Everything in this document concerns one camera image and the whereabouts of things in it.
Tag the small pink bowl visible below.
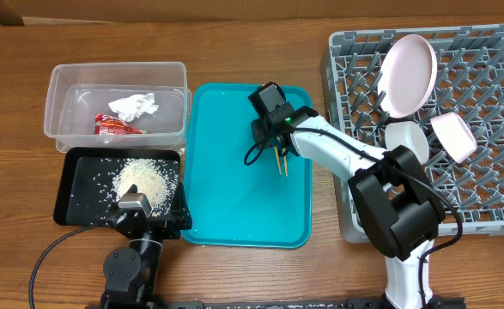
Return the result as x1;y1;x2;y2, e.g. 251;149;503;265
431;112;477;163

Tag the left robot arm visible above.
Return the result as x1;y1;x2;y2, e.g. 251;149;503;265
100;183;192;308

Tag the clear plastic bin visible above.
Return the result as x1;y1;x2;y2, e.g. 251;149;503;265
44;62;191;154

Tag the black plastic tray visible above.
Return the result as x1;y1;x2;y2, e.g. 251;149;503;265
53;148;180;226

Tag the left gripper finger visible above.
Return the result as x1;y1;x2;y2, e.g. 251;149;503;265
116;185;137;210
172;182;191;230

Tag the spilled rice pile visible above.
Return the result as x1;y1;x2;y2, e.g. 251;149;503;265
70;157;179;217

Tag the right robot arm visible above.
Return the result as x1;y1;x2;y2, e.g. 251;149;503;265
248;82;466;308

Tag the grey bowl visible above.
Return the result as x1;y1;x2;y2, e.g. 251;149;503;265
385;121;429;165

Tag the teal serving tray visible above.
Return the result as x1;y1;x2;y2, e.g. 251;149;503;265
183;82;313;249

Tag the grey dishwasher rack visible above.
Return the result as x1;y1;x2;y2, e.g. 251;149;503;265
320;24;504;236

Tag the red snack wrapper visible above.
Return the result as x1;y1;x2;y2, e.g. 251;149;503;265
94;113;147;135

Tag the white tissue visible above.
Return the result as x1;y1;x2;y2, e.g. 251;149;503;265
108;93;159;122

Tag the wooden chopstick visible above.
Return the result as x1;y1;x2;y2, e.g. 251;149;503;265
282;148;288;177
273;146;282;175

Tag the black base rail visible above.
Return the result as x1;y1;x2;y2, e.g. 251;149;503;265
86;296;467;309

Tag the large white plate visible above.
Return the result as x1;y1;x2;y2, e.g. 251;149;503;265
377;34;437;118

